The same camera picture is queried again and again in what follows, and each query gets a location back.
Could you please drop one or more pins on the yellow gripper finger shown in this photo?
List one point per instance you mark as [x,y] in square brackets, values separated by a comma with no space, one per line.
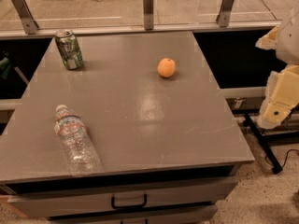
[268,41]
[281,97]

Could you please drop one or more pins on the orange fruit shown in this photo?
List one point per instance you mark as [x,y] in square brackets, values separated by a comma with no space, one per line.
[166,67]

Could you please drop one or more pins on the green soda can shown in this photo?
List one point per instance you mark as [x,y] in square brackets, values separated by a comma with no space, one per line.
[69,49]

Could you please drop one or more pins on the grey side ledge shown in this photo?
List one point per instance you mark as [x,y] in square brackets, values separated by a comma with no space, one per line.
[244,98]

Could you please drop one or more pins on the black stand leg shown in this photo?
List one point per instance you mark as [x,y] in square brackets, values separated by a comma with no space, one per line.
[277,168]

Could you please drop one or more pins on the grey lower drawer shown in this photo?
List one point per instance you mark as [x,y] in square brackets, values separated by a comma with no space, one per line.
[172,215]

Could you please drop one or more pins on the grey drawer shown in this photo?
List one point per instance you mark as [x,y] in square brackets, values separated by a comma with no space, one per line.
[87,201]
[172,215]

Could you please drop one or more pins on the clear plastic water bottle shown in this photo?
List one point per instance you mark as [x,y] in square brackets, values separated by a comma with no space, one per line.
[82,158]

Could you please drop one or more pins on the grey upper drawer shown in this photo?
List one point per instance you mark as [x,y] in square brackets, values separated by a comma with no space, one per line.
[87,201]

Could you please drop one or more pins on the right metal bracket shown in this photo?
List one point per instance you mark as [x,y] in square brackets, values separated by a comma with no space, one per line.
[224,15]

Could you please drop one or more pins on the metal bracket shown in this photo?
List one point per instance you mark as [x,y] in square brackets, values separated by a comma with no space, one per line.
[224,15]
[29,24]
[148,7]

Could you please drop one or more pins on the middle metal bracket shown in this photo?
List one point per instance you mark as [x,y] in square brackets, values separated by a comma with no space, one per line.
[148,7]

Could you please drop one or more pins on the black upper drawer handle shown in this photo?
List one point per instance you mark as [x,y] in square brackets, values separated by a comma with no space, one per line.
[129,202]

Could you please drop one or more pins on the left metal bracket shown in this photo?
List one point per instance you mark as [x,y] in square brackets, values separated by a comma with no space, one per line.
[29,24]

